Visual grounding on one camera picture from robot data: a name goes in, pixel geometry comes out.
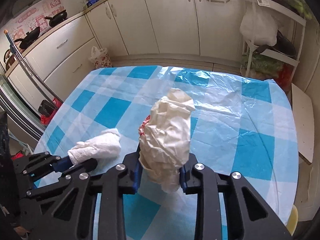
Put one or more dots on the black pan on rack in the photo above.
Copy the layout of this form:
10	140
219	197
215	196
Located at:
283	45

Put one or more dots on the yellow trash bucket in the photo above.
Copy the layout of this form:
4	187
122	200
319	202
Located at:
292	221

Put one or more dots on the black wok on stove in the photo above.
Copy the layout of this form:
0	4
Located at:
57	18

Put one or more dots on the white paper bag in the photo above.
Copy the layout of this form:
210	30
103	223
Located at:
164	139

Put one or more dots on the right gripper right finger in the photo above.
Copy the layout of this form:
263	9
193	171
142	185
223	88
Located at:
188	182

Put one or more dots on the white wooden stool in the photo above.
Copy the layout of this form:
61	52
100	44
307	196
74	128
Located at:
304	121

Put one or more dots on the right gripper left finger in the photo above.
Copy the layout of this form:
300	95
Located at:
134	172

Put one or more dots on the white plastic bag on rack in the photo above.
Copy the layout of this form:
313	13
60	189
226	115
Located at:
259	25

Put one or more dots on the blue checkered plastic tablecloth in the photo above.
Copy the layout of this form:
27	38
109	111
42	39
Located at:
230	123

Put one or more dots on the white tissue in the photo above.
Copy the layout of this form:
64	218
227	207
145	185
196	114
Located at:
104	146

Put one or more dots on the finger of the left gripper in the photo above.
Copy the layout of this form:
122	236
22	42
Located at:
61	164
80	171

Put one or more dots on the white storage rack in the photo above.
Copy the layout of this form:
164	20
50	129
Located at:
251	47

